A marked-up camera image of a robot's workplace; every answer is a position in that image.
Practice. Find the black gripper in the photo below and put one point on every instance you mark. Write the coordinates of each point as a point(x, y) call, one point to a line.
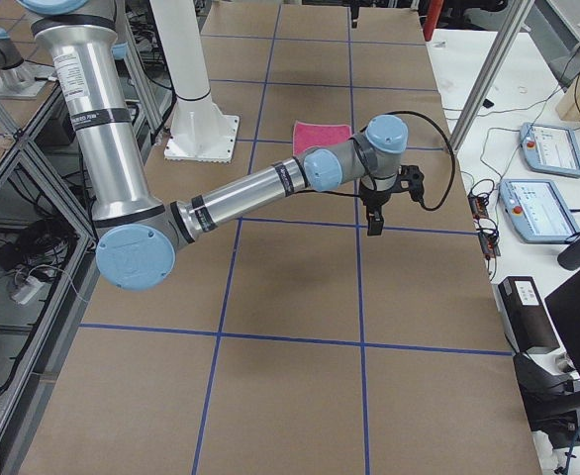
point(372, 199)

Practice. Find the pink and grey towel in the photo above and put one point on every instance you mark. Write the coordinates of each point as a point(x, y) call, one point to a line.
point(306, 136)

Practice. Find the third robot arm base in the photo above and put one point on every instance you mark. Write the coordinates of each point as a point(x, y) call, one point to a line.
point(18, 79)

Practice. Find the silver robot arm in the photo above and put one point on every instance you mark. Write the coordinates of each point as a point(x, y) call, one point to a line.
point(138, 234)

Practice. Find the orange circuit board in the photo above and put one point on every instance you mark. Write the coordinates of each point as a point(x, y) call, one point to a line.
point(478, 207)

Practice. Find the lower teach pendant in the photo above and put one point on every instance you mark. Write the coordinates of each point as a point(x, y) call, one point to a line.
point(537, 210)

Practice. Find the teach pendant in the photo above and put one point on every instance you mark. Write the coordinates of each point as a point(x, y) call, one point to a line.
point(537, 210)
point(550, 149)

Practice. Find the black box with label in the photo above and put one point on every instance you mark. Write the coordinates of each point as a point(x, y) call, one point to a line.
point(527, 316)

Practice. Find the upper teach pendant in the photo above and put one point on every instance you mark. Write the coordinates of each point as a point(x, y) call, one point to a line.
point(550, 149)

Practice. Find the white power strip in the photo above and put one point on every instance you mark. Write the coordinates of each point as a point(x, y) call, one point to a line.
point(26, 290)

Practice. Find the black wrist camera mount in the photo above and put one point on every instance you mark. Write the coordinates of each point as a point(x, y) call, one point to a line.
point(410, 179)

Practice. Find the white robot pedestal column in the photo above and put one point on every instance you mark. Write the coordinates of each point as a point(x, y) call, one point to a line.
point(199, 130)

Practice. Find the aluminium frame post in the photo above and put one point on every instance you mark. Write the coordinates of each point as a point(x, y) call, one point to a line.
point(493, 62)

